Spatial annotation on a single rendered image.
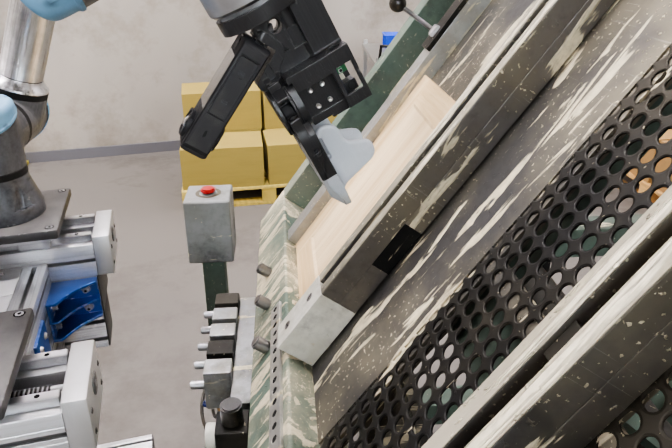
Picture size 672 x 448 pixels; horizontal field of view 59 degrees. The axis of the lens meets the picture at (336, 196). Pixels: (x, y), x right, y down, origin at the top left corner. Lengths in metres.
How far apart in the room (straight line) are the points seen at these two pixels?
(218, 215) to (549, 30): 0.99
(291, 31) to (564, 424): 0.39
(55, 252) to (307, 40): 0.92
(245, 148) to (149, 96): 1.36
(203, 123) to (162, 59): 4.29
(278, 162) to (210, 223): 2.19
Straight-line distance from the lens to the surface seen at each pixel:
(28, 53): 1.38
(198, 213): 1.59
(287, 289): 1.22
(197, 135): 0.53
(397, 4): 1.34
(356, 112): 1.56
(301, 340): 1.02
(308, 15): 0.53
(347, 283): 0.97
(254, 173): 3.77
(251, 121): 4.04
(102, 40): 4.81
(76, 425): 0.93
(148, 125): 4.93
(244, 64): 0.52
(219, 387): 1.28
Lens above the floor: 1.55
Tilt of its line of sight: 23 degrees down
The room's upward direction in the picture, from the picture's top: straight up
